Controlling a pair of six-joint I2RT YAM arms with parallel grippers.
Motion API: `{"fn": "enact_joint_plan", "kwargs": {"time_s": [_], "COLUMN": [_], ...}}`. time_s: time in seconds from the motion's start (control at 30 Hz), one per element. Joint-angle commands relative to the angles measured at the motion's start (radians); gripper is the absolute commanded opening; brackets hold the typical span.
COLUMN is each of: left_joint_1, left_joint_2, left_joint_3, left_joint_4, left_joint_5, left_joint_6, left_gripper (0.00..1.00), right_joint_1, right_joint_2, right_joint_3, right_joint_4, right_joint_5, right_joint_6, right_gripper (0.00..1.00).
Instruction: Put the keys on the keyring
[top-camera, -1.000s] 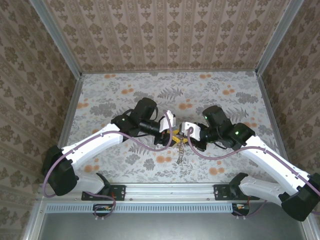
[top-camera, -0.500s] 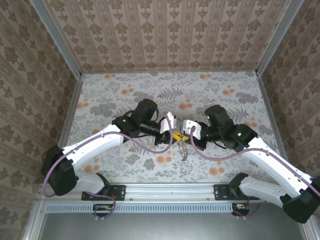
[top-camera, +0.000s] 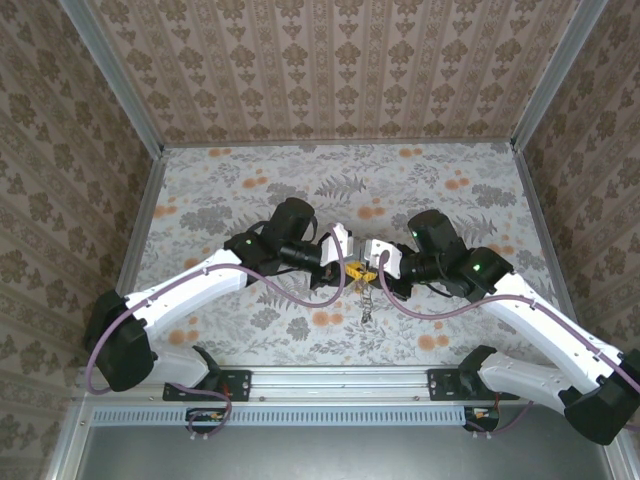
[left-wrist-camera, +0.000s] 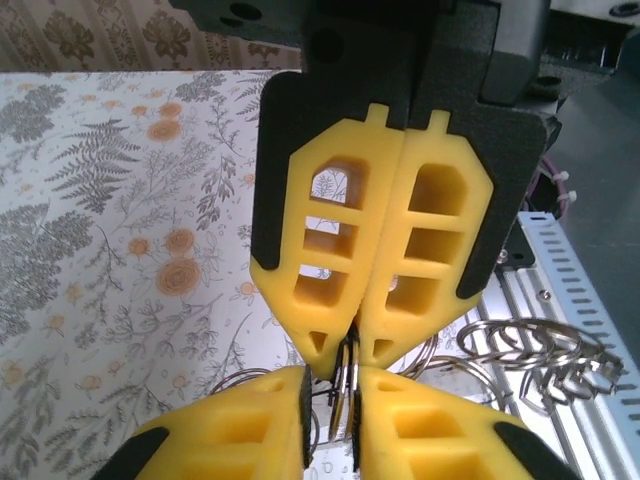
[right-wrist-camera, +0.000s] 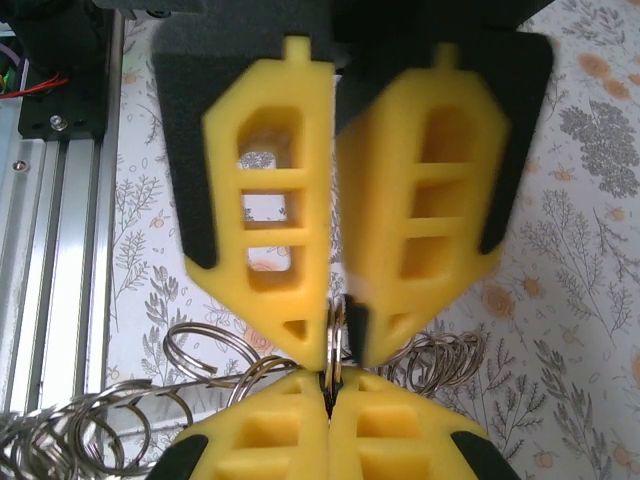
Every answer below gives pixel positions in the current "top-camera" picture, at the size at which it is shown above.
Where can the aluminium frame post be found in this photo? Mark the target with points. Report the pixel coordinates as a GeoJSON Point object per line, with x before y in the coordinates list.
{"type": "Point", "coordinates": [115, 80]}
{"type": "Point", "coordinates": [555, 75]}

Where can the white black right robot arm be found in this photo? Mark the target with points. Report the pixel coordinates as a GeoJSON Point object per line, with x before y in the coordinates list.
{"type": "Point", "coordinates": [540, 320]}

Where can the grey metal sheet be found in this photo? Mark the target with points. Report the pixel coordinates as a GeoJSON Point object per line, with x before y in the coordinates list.
{"type": "Point", "coordinates": [325, 455]}

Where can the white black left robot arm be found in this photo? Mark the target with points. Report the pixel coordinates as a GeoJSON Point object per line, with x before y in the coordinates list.
{"type": "Point", "coordinates": [200, 285]}

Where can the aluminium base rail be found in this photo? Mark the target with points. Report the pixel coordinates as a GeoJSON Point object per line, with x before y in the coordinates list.
{"type": "Point", "coordinates": [340, 385]}

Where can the aluminium table side rail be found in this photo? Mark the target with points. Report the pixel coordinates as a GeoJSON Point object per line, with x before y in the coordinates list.
{"type": "Point", "coordinates": [545, 235]}
{"type": "Point", "coordinates": [145, 215]}

